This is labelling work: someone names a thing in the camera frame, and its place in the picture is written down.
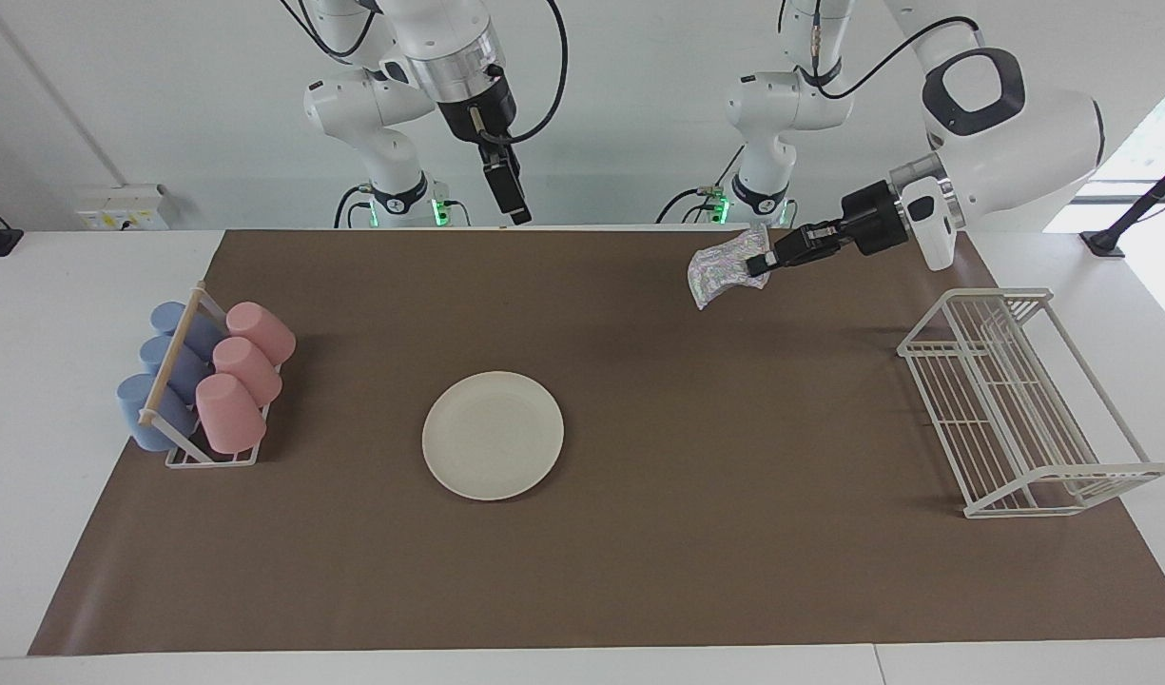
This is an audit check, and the black right base cable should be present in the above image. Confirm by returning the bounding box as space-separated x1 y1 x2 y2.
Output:
333 184 379 229

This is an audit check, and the white wall power outlet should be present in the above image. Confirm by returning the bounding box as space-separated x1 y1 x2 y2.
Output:
75 186 169 232

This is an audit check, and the white wire dish rack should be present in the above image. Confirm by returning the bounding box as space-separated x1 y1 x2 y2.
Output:
897 288 1165 519

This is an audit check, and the cream round plate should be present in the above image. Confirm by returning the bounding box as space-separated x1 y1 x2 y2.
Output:
421 370 566 502

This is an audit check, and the silver foil bag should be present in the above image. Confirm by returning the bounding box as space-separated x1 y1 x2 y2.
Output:
688 226 771 311

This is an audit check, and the brown table mat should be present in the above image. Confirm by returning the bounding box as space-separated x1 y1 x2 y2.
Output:
28 226 1165 657

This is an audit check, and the white cup holder rack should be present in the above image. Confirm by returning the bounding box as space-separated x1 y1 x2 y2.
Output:
138 283 283 469

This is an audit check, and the blue plastic cup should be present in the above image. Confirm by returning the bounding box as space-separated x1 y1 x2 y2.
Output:
116 373 201 452
150 302 226 361
140 335 212 405

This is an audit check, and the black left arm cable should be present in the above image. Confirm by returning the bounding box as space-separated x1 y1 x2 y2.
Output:
810 16 981 101

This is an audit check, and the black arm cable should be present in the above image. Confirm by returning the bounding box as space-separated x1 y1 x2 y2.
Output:
468 0 570 146
810 16 981 101

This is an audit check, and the pink plastic cup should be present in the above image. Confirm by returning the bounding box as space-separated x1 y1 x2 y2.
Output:
225 302 297 366
212 337 283 407
195 373 267 455

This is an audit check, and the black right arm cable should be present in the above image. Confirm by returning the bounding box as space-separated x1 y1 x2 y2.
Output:
468 0 570 146

